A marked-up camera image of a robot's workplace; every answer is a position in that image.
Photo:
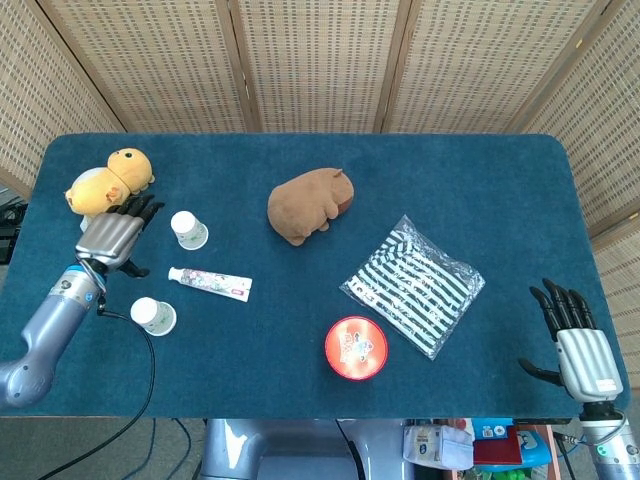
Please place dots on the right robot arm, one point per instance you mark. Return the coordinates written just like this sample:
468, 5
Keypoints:
612, 440

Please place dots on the white soft package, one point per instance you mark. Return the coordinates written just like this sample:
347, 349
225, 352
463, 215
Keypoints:
437, 447

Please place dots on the brown capybara plush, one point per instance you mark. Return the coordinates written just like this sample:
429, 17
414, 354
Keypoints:
307, 205

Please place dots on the dark red book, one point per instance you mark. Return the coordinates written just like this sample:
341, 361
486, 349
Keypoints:
497, 446

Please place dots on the woven bamboo folding screen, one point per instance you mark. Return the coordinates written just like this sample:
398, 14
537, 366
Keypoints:
320, 60

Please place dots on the blue felt table cover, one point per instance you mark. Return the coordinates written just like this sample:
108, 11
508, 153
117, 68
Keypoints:
450, 175

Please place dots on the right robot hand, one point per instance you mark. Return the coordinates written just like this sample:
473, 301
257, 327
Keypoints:
587, 357

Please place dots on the floral toothpaste tube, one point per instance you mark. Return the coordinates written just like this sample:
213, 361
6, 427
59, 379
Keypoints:
210, 282

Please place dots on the grey robot torso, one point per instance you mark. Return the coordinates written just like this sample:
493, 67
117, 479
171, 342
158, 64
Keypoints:
280, 450

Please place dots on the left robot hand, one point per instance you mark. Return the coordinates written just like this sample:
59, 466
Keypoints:
110, 235

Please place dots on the yellow plush toy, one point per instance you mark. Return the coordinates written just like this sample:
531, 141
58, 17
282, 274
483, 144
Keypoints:
105, 182

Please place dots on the blue box with sticker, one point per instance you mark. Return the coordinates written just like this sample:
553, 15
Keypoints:
492, 429

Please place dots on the black equipment box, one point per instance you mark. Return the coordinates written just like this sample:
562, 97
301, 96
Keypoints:
10, 235

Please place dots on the striped shirt in plastic bag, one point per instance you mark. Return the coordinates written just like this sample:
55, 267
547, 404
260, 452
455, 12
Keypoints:
415, 287

